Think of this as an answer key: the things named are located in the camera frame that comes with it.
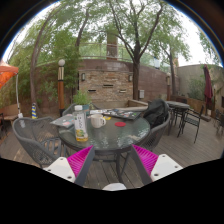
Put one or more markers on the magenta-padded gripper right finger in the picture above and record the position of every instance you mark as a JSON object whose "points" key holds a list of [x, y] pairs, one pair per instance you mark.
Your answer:
{"points": [[160, 166]]}

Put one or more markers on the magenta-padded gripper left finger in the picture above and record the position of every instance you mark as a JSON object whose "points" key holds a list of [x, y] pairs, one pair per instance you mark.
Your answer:
{"points": [[63, 166]]}

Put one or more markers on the clear white-capped drink bottle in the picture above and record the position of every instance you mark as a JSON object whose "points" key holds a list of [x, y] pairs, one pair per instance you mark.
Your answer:
{"points": [[80, 128]]}

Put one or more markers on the grey metal mesh chair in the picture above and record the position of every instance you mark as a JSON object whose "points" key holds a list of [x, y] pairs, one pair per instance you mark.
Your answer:
{"points": [[33, 136], [156, 135], [68, 109]]}

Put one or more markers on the grey laptop with stickers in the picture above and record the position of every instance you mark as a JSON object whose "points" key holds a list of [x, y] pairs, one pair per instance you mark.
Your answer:
{"points": [[63, 121]]}

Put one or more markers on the black jacket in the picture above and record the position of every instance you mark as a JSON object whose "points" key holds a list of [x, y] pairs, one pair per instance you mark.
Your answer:
{"points": [[156, 113]]}

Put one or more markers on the white ceramic mug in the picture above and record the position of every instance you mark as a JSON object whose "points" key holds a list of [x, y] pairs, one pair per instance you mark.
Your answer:
{"points": [[96, 121]]}

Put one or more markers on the black metal patio chair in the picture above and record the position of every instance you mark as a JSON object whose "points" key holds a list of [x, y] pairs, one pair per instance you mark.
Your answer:
{"points": [[193, 120]]}

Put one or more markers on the flat round red coaster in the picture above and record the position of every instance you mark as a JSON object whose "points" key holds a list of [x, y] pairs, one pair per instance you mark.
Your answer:
{"points": [[120, 124]]}

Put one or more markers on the yellow blue striped bollard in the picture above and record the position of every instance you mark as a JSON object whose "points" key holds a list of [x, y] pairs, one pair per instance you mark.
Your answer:
{"points": [[34, 111]]}

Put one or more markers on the dark laptop with stickers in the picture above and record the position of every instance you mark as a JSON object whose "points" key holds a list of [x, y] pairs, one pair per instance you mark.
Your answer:
{"points": [[123, 114]]}

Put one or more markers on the round dark patio table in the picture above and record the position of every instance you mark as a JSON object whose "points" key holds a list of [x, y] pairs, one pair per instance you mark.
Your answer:
{"points": [[178, 105]]}

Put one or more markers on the white stickered flat board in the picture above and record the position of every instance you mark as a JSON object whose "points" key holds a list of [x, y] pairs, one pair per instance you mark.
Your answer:
{"points": [[98, 111]]}

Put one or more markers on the small yellow card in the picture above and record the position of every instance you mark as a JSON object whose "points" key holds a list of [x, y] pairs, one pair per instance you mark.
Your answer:
{"points": [[107, 118]]}

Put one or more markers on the green potted plant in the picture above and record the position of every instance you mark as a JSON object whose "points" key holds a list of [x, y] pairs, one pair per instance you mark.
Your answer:
{"points": [[81, 98]]}

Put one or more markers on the tall dark-trunk tree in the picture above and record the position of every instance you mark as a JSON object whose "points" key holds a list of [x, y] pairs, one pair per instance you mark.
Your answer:
{"points": [[136, 80]]}

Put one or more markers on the closed maroon patio umbrella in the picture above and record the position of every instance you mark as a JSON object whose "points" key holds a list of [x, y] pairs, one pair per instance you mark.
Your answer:
{"points": [[208, 86]]}

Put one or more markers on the leaning slim-trunk tree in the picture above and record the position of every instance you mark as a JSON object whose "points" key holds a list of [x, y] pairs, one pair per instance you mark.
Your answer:
{"points": [[33, 66]]}

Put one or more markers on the orange canopy tent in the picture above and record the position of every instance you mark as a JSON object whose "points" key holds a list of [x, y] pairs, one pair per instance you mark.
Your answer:
{"points": [[6, 75]]}

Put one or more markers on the grey wall utility box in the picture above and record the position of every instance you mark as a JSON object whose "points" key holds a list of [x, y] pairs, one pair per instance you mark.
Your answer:
{"points": [[141, 94]]}

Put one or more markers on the wooden globe lamp post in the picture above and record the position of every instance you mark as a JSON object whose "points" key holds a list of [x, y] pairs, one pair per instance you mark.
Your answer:
{"points": [[61, 90]]}

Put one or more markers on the black wall lantern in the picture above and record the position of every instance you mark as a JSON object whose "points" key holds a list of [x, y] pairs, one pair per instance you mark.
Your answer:
{"points": [[130, 78], [83, 77]]}

